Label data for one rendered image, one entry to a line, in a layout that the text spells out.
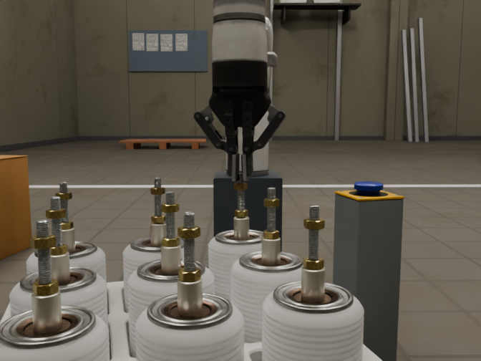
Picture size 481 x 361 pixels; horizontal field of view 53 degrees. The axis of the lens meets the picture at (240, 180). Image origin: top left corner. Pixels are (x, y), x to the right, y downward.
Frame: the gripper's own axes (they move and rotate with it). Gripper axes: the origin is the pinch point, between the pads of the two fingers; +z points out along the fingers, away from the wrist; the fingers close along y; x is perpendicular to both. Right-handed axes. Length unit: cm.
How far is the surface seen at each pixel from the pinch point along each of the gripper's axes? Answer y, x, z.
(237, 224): -0.3, -0.9, 8.0
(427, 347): 31, 23, 36
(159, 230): -9.9, -6.1, 7.9
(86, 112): -408, 768, -17
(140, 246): -12.2, -7.2, 9.8
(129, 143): -236, 540, 27
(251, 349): 4.1, -18.6, 17.3
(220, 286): -2.3, -3.9, 15.9
